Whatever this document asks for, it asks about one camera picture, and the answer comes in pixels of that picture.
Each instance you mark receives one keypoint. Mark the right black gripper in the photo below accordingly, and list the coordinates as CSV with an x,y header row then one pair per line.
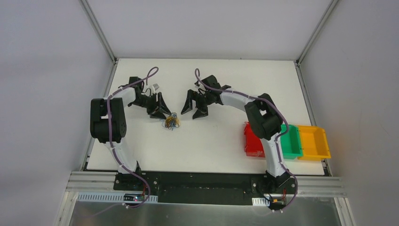
x,y
199,100

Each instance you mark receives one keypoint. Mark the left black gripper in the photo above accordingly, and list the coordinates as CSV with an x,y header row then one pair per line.
x,y
154,103

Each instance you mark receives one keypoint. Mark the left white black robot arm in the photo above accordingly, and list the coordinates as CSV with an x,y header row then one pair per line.
x,y
109,126

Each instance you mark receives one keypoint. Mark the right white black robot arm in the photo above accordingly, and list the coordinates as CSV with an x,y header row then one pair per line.
x,y
264,119

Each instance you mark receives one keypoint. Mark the red plastic bin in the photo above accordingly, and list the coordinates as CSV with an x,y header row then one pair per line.
x,y
253,146

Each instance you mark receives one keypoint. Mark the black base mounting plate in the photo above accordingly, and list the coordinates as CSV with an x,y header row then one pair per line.
x,y
201,196

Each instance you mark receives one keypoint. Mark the green plastic bin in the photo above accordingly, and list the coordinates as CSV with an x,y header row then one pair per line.
x,y
290,142

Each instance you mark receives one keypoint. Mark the yellow plastic bin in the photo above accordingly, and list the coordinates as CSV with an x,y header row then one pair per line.
x,y
314,143

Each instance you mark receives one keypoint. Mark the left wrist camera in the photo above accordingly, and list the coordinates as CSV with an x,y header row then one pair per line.
x,y
154,87

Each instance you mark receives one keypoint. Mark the aluminium frame rail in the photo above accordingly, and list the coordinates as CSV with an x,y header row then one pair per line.
x,y
160,182

